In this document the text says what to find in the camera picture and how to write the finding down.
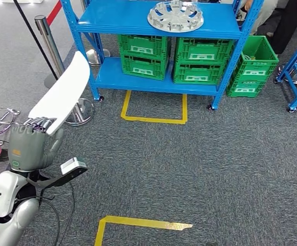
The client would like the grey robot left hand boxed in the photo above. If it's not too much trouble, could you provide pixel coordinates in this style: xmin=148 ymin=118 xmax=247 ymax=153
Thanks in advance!
xmin=8 ymin=117 xmax=65 ymax=172

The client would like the white plastic panel part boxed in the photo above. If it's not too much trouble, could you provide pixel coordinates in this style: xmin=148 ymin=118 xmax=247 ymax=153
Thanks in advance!
xmin=28 ymin=51 xmax=90 ymax=136

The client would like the chrome chair base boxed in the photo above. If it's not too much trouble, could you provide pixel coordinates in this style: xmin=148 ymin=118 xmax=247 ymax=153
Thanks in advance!
xmin=0 ymin=107 xmax=21 ymax=138

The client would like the black pole stanchion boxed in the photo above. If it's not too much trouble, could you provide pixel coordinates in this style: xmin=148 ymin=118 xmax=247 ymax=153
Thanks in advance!
xmin=12 ymin=0 xmax=60 ymax=90

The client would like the chrome stanchion with round base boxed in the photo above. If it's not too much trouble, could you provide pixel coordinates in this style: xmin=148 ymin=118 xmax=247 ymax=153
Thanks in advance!
xmin=34 ymin=15 xmax=95 ymax=127

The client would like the red barrier belt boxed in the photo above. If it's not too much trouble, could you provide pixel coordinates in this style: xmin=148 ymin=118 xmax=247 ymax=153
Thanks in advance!
xmin=46 ymin=0 xmax=63 ymax=27

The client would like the green plastic crate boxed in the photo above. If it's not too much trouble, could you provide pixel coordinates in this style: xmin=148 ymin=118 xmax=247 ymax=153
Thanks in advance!
xmin=175 ymin=36 xmax=234 ymax=66
xmin=231 ymin=35 xmax=280 ymax=86
xmin=117 ymin=34 xmax=170 ymax=62
xmin=120 ymin=54 xmax=169 ymax=81
xmin=173 ymin=61 xmax=228 ymax=86
xmin=225 ymin=79 xmax=267 ymax=98

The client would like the grey plastic wheel hubcap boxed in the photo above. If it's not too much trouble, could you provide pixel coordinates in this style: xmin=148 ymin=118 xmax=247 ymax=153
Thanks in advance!
xmin=147 ymin=0 xmax=204 ymax=33

